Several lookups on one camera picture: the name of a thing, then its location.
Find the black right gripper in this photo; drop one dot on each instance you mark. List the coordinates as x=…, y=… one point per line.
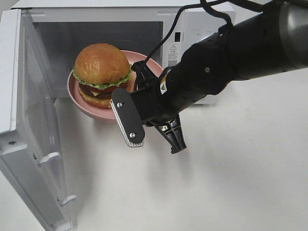
x=160, y=99

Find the burger with lettuce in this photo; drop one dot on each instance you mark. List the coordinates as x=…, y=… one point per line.
x=100, y=69

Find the white microwave door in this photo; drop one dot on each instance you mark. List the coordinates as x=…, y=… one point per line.
x=30, y=147

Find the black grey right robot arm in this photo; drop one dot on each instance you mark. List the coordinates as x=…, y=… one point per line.
x=274, y=41

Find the white microwave oven body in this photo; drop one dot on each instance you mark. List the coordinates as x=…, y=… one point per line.
x=60, y=29

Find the upper white round knob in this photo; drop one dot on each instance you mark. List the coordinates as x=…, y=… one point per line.
x=203, y=38

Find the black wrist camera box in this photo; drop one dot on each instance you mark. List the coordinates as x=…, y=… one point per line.
x=128, y=118

